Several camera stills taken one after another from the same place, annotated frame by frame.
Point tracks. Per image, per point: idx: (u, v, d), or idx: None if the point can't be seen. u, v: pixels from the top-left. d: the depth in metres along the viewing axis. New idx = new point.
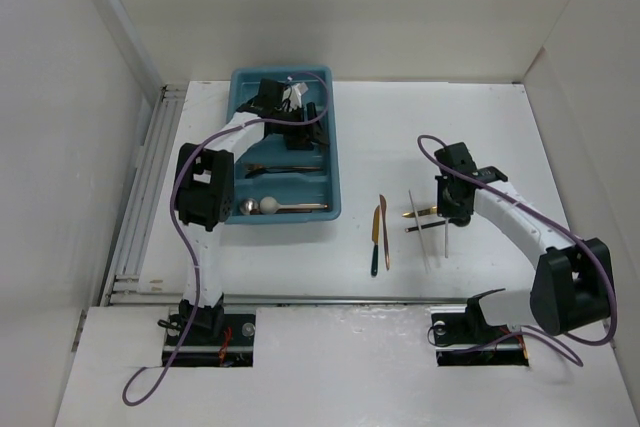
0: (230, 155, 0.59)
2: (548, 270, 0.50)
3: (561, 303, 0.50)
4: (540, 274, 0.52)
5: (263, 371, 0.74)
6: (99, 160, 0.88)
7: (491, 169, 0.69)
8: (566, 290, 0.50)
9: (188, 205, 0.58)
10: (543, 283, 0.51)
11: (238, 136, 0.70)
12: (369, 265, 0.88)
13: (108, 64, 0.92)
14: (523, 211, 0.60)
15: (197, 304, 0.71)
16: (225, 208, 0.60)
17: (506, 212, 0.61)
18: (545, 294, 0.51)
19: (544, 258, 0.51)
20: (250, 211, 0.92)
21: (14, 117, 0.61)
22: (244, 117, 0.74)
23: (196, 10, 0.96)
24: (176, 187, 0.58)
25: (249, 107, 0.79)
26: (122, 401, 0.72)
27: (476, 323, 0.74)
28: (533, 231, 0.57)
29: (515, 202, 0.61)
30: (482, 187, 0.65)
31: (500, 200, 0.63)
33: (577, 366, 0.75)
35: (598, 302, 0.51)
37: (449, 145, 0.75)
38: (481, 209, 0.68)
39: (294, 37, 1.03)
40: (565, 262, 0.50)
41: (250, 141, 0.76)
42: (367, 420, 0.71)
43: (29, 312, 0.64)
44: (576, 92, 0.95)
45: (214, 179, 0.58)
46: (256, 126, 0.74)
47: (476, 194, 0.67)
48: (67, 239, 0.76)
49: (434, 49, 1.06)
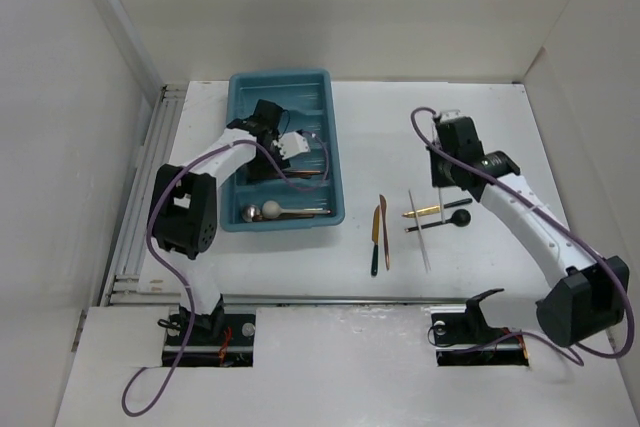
0: (212, 180, 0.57)
2: (567, 294, 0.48)
3: (575, 323, 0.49)
4: (556, 292, 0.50)
5: (263, 371, 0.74)
6: (99, 160, 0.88)
7: (499, 157, 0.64)
8: (581, 311, 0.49)
9: (166, 232, 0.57)
10: (559, 302, 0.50)
11: (224, 157, 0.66)
12: (369, 265, 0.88)
13: (108, 64, 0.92)
14: (540, 218, 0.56)
15: (194, 311, 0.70)
16: (205, 236, 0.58)
17: (522, 216, 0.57)
18: (558, 309, 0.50)
19: (565, 282, 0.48)
20: (253, 217, 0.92)
21: (15, 118, 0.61)
22: (236, 135, 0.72)
23: (196, 9, 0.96)
24: (154, 213, 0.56)
25: (242, 126, 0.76)
26: (123, 411, 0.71)
27: (477, 322, 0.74)
28: (551, 243, 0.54)
29: (532, 205, 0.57)
30: (493, 183, 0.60)
31: (514, 201, 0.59)
33: (578, 365, 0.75)
35: (606, 314, 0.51)
37: (455, 121, 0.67)
38: (490, 206, 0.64)
39: (293, 36, 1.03)
40: (585, 285, 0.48)
41: (238, 163, 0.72)
42: (367, 421, 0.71)
43: (29, 311, 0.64)
44: (576, 92, 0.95)
45: (193, 206, 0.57)
46: (245, 147, 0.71)
47: (486, 190, 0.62)
48: (67, 240, 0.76)
49: (435, 49, 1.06)
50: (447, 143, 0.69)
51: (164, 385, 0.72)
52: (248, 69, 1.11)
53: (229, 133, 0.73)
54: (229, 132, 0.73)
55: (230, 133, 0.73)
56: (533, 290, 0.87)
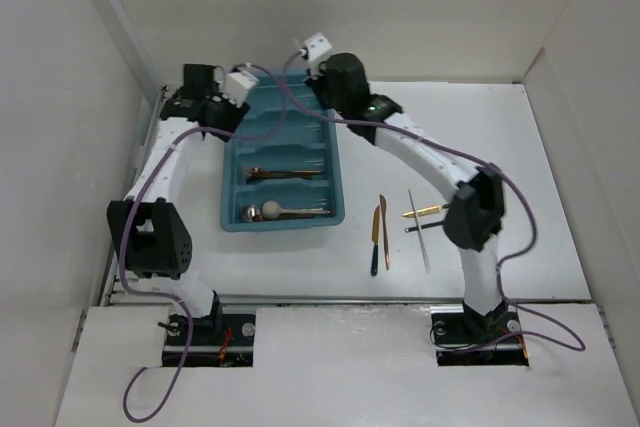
0: (169, 204, 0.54)
2: (461, 206, 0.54)
3: (473, 228, 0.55)
4: (451, 207, 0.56)
5: (263, 371, 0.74)
6: (99, 159, 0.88)
7: (387, 101, 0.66)
8: (477, 215, 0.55)
9: (143, 266, 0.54)
10: (455, 215, 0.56)
11: (172, 163, 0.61)
12: (369, 266, 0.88)
13: (107, 64, 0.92)
14: (427, 147, 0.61)
15: (190, 317, 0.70)
16: (183, 254, 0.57)
17: (412, 148, 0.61)
18: (456, 222, 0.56)
19: (457, 196, 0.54)
20: (254, 217, 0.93)
21: (15, 117, 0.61)
22: (175, 132, 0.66)
23: (196, 9, 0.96)
24: (125, 257, 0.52)
25: (176, 109, 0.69)
26: (128, 418, 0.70)
27: (491, 318, 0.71)
28: (440, 165, 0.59)
29: (418, 137, 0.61)
30: (383, 127, 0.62)
31: (403, 137, 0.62)
33: (580, 349, 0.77)
35: (496, 213, 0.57)
37: (347, 66, 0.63)
38: (384, 147, 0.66)
39: (293, 36, 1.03)
40: (471, 193, 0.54)
41: (186, 159, 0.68)
42: (368, 420, 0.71)
43: (29, 310, 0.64)
44: (575, 91, 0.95)
45: (159, 234, 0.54)
46: (187, 141, 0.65)
47: (378, 134, 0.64)
48: (67, 239, 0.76)
49: (435, 49, 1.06)
50: (333, 83, 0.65)
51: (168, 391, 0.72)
52: None
53: (166, 127, 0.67)
54: (164, 128, 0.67)
55: (167, 126, 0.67)
56: (533, 290, 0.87)
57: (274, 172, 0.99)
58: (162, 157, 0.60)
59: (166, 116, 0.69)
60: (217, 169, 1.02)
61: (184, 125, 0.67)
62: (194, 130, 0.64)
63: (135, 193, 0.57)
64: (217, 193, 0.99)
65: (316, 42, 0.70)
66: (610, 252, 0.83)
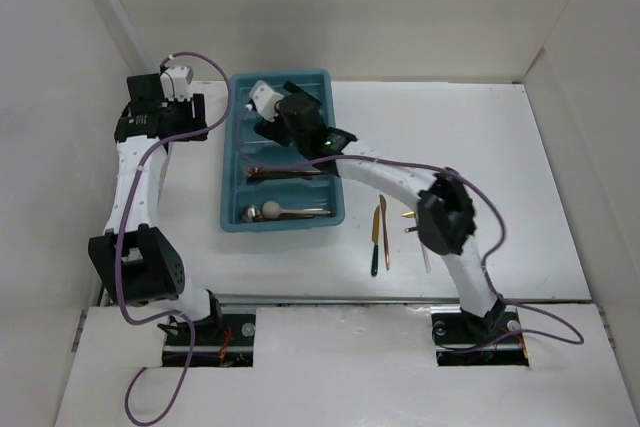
0: (154, 230, 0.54)
2: (426, 214, 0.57)
3: (445, 231, 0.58)
4: (420, 218, 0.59)
5: (262, 371, 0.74)
6: (98, 159, 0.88)
7: (341, 133, 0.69)
8: (446, 219, 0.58)
9: (141, 297, 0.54)
10: (426, 224, 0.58)
11: (145, 187, 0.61)
12: (369, 265, 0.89)
13: (107, 64, 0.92)
14: (384, 166, 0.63)
15: (190, 320, 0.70)
16: (178, 276, 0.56)
17: (371, 171, 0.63)
18: (428, 229, 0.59)
19: (421, 206, 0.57)
20: (253, 217, 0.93)
21: (14, 118, 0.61)
22: (138, 152, 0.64)
23: (196, 9, 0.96)
24: (121, 292, 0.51)
25: (132, 127, 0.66)
26: (133, 423, 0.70)
27: (490, 317, 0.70)
28: (401, 180, 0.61)
29: (374, 159, 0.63)
30: (341, 157, 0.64)
31: (361, 162, 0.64)
33: (578, 343, 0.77)
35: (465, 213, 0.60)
37: (300, 107, 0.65)
38: (349, 175, 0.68)
39: (293, 36, 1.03)
40: (435, 201, 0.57)
41: (157, 176, 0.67)
42: (367, 421, 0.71)
43: (29, 311, 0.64)
44: (575, 91, 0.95)
45: (150, 261, 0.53)
46: (154, 158, 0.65)
47: (338, 166, 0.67)
48: (67, 239, 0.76)
49: (435, 48, 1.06)
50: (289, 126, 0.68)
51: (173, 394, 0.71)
52: (248, 69, 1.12)
53: (128, 150, 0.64)
54: (126, 150, 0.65)
55: (128, 148, 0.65)
56: (533, 289, 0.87)
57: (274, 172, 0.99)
58: (133, 182, 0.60)
59: (124, 136, 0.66)
60: (216, 169, 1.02)
61: (146, 143, 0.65)
62: (157, 147, 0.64)
63: (114, 225, 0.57)
64: (217, 193, 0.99)
65: (259, 91, 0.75)
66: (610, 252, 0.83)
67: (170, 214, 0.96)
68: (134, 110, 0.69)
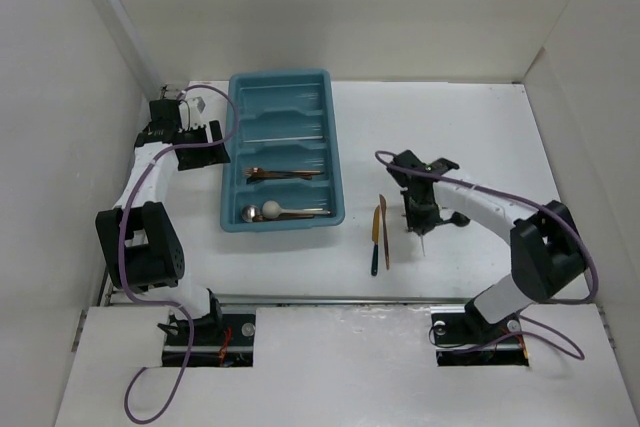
0: (159, 206, 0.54)
2: (521, 242, 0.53)
3: (544, 269, 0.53)
4: (514, 248, 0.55)
5: (262, 370, 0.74)
6: (98, 159, 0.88)
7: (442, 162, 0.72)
8: (539, 252, 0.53)
9: (141, 279, 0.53)
10: (520, 256, 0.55)
11: (155, 175, 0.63)
12: (369, 265, 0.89)
13: (107, 64, 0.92)
14: (482, 193, 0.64)
15: (190, 317, 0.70)
16: (179, 260, 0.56)
17: (467, 197, 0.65)
18: (522, 264, 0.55)
19: (516, 232, 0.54)
20: (254, 217, 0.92)
21: (13, 117, 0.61)
22: (153, 152, 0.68)
23: (195, 9, 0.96)
24: (122, 269, 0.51)
25: (150, 137, 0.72)
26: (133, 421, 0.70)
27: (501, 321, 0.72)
28: (497, 207, 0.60)
29: (472, 186, 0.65)
30: (439, 179, 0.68)
31: (458, 187, 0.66)
33: (578, 360, 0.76)
35: (569, 257, 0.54)
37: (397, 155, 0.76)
38: (441, 200, 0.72)
39: (293, 37, 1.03)
40: (535, 231, 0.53)
41: (167, 175, 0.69)
42: (367, 421, 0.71)
43: (29, 311, 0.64)
44: (575, 91, 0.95)
45: (153, 239, 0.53)
46: (168, 157, 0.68)
47: (435, 188, 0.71)
48: (67, 238, 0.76)
49: (435, 47, 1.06)
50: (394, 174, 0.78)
51: (172, 393, 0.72)
52: (248, 70, 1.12)
53: (143, 152, 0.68)
54: (141, 152, 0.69)
55: (145, 150, 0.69)
56: None
57: (274, 172, 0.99)
58: (143, 172, 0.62)
59: (141, 142, 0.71)
60: (216, 169, 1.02)
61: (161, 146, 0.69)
62: (170, 147, 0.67)
63: (122, 203, 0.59)
64: (216, 193, 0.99)
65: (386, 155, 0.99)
66: (610, 252, 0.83)
67: (170, 214, 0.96)
68: (153, 126, 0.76)
